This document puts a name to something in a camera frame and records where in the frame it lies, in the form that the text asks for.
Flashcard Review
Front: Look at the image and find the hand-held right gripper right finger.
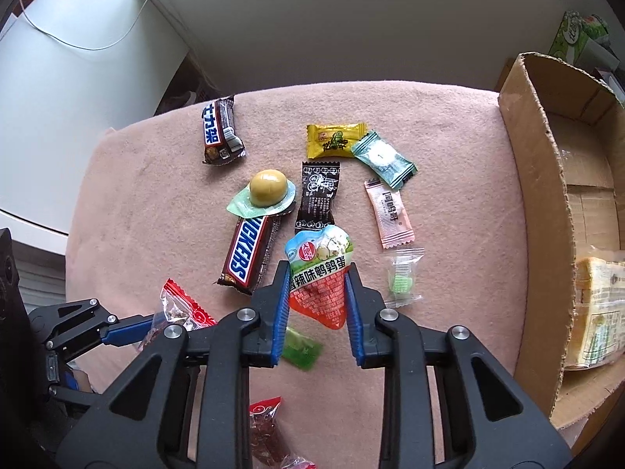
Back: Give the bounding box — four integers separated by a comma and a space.
344, 263, 572, 469

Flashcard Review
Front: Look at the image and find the pink candy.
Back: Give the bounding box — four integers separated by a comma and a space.
364, 178, 415, 251

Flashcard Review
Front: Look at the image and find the black candy wrapper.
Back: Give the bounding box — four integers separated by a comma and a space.
294, 161, 341, 235

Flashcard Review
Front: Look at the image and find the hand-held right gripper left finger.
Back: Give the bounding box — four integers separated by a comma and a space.
56, 260, 294, 469

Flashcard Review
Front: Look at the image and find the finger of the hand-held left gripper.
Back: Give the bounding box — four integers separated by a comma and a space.
28, 298, 158, 353

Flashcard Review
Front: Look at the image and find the clear packet green candy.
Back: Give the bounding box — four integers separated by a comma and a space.
383, 248, 425, 308

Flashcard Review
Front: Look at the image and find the braised egg teal packet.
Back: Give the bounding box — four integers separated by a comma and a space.
226, 169, 298, 217

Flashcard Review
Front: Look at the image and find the teal candy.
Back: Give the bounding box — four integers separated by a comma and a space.
352, 130, 418, 191

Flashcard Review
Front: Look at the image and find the cardboard box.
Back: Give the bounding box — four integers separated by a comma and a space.
498, 52, 625, 431

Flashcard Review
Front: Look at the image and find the red clear dried fruit packet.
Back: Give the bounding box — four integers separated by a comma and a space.
249, 397, 318, 469
137, 278, 217, 351

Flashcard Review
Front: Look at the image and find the yellow candy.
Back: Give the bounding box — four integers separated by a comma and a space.
307, 120, 368, 159

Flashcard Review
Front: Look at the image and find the small brown chocolate bar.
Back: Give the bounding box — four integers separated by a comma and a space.
201, 98, 246, 165

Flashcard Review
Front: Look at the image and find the large brown chocolate bar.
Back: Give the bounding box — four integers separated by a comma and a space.
217, 215, 281, 296

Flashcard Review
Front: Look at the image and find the pink blanket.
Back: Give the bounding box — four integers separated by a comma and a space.
65, 81, 562, 469

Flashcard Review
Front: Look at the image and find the clear bread packet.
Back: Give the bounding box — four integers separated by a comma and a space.
566, 256, 625, 369

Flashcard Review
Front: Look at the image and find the red green egg packet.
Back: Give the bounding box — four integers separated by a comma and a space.
284, 225, 353, 330

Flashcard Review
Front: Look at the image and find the white appliance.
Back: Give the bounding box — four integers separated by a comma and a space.
0, 0, 191, 255

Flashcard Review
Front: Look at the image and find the green tissue box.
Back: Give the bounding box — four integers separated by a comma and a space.
548, 10, 621, 72

